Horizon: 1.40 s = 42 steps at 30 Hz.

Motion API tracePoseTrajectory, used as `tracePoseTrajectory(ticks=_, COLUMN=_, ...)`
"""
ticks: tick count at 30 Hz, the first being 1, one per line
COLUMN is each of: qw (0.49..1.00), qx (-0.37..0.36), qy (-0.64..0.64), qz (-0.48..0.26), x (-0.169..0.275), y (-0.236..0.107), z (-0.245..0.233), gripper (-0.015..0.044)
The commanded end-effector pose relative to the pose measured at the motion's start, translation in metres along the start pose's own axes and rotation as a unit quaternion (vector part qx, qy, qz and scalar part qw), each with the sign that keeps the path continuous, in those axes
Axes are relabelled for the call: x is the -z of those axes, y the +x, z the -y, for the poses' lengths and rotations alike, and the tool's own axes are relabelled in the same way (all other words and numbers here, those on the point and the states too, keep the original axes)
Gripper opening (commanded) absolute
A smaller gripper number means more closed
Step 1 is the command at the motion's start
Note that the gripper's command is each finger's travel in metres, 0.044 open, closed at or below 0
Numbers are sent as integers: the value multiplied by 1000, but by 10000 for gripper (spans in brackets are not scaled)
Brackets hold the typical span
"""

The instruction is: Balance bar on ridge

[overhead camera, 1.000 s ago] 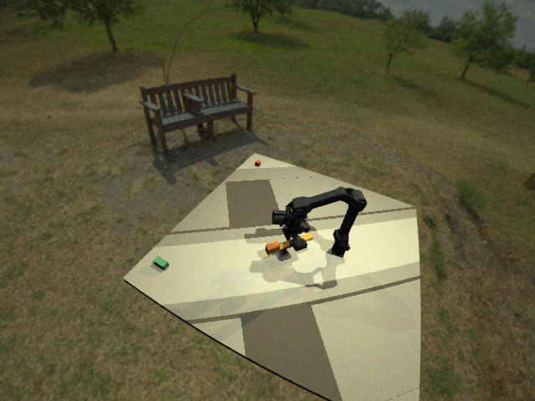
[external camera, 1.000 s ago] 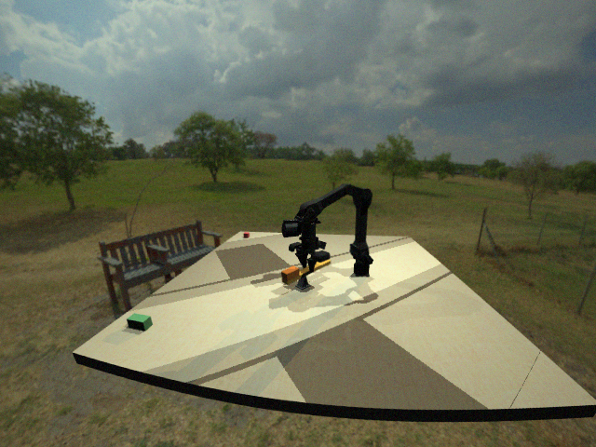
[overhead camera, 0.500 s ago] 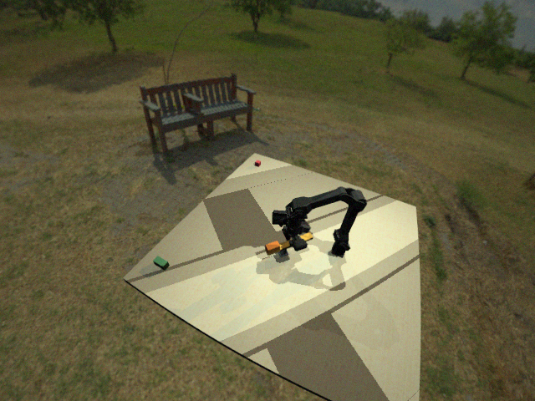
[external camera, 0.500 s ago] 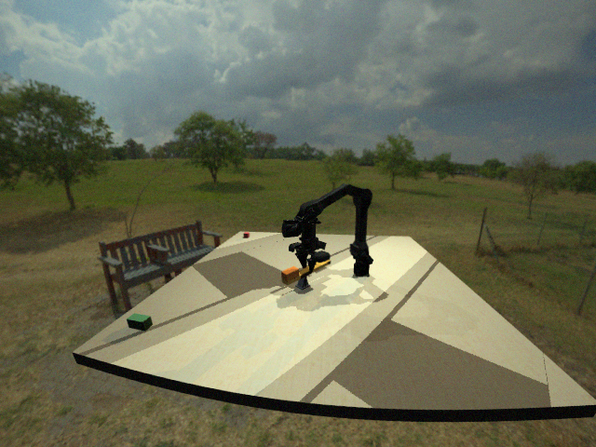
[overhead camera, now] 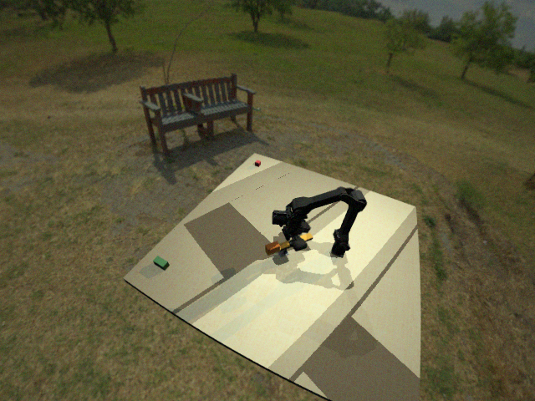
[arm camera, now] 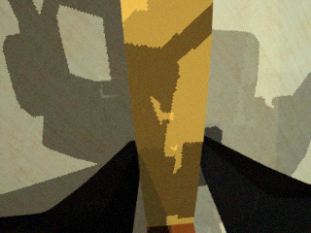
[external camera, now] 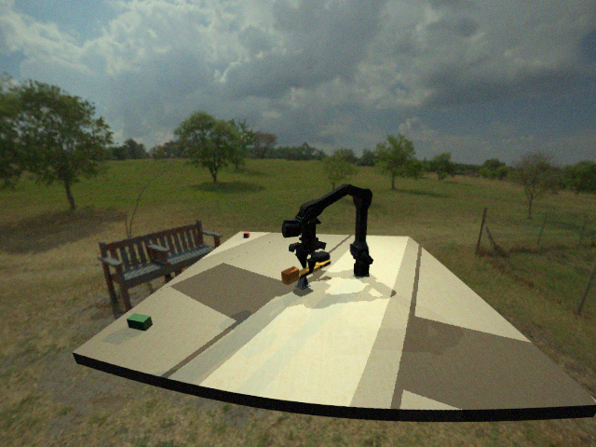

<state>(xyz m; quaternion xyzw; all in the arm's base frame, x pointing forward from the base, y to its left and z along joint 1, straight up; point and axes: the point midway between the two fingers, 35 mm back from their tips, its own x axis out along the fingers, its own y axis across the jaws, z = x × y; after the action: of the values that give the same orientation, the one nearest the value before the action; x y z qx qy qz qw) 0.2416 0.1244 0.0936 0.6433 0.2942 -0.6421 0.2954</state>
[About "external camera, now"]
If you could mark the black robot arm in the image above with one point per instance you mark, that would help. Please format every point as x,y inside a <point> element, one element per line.
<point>310,210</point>

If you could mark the small green block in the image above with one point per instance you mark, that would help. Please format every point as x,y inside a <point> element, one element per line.
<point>139,322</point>

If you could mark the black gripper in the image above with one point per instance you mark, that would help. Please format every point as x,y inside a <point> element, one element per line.
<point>308,246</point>

